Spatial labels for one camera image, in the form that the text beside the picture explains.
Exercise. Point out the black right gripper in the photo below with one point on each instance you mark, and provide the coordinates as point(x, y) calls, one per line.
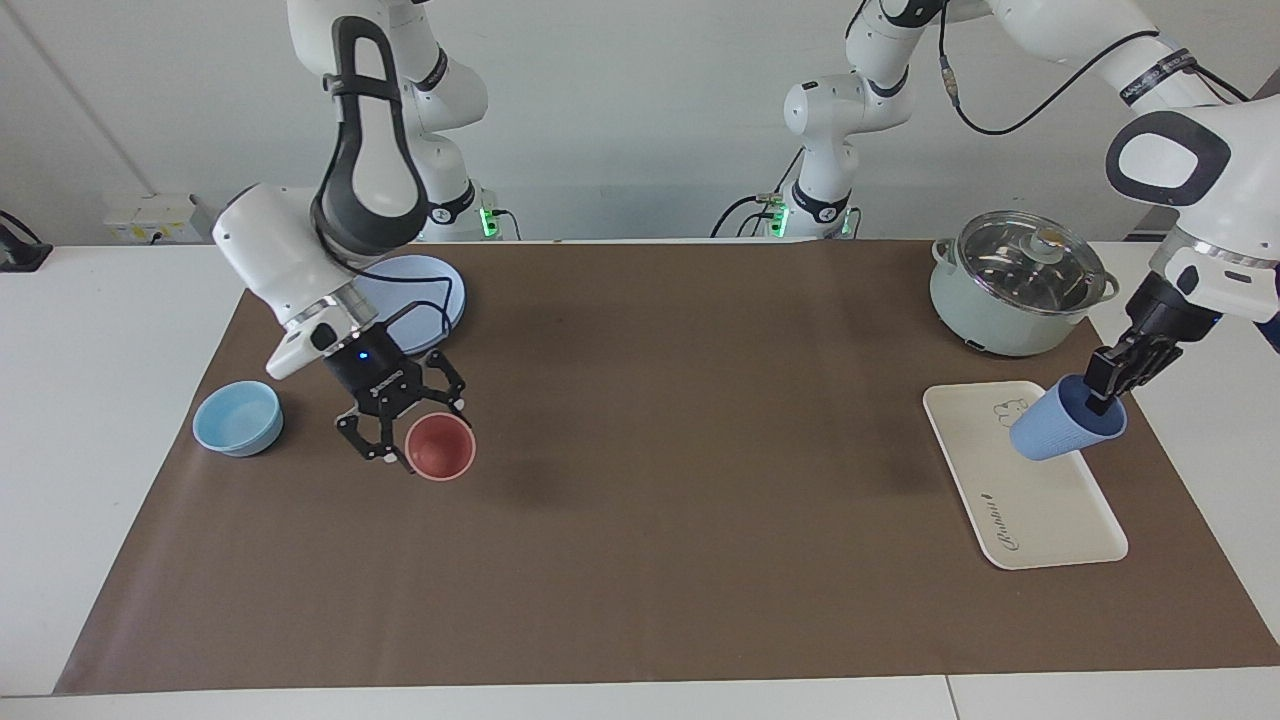
point(372, 375)

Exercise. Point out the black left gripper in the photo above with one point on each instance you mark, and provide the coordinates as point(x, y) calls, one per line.
point(1165, 320)

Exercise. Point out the pink plastic cup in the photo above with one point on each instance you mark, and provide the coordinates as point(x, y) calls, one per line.
point(440, 450)

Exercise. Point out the blue ribbed plastic cup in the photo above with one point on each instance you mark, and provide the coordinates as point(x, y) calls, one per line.
point(1050, 430)

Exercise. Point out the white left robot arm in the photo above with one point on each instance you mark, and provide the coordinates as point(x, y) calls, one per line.
point(1240, 200)

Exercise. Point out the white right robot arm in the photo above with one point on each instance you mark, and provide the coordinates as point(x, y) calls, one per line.
point(275, 250)

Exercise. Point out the cream tray with bear print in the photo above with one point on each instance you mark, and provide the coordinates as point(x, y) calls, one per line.
point(1040, 510)

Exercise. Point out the mint green electric pot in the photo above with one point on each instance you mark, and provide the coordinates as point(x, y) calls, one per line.
point(1000, 325)

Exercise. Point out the glass pot lid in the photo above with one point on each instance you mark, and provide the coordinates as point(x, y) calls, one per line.
point(1020, 265)

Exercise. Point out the blue crate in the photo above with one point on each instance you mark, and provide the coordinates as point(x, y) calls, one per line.
point(1272, 335)

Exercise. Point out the light blue bowl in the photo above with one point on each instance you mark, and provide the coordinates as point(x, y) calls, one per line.
point(237, 418)

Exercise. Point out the brown table mat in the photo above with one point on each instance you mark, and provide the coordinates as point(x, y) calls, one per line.
point(650, 550)

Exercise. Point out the white wall socket box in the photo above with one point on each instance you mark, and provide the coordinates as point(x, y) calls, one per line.
point(150, 220)

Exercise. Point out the black clamp mount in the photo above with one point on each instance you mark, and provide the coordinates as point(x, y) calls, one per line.
point(20, 250)

